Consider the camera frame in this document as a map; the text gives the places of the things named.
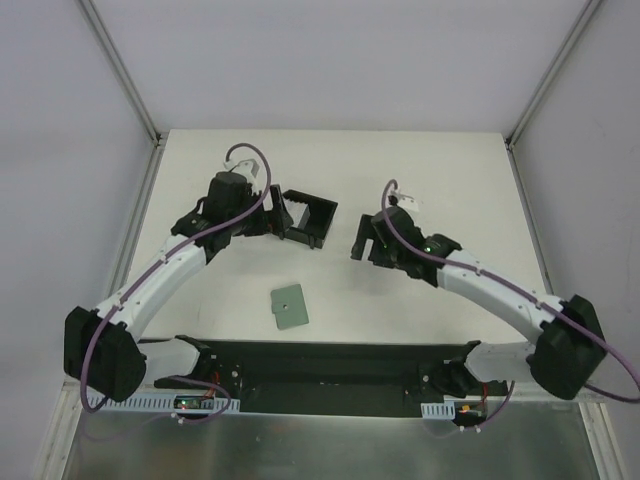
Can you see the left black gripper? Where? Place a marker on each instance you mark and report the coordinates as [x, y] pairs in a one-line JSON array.
[[280, 216]]

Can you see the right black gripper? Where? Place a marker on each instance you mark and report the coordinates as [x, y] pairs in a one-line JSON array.
[[375, 248]]

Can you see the black plastic card box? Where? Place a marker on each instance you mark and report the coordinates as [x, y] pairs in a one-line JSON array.
[[312, 218]]

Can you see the green leather card holder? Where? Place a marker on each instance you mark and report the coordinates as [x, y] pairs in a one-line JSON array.
[[288, 307]]

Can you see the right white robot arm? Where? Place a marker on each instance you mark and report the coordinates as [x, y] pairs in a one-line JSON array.
[[560, 350]]

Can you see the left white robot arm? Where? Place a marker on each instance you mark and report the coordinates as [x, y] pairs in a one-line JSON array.
[[102, 347]]

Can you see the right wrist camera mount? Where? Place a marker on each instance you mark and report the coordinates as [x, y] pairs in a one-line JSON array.
[[407, 202]]

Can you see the left aluminium frame post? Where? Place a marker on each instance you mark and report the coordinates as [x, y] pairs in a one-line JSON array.
[[108, 47]]

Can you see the aluminium frame post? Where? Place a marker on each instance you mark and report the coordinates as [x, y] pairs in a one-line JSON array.
[[571, 40], [108, 47]]

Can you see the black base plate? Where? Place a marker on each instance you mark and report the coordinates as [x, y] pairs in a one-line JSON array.
[[393, 381]]

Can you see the right white cable duct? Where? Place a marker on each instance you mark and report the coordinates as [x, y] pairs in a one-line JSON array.
[[438, 411]]

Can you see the white cable duct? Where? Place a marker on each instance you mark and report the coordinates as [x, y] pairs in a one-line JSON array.
[[438, 411], [172, 403]]

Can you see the left white cable duct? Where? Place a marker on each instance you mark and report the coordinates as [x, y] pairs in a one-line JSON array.
[[172, 403]]

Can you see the right aluminium frame post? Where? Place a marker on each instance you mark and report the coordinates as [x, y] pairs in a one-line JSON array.
[[571, 40]]

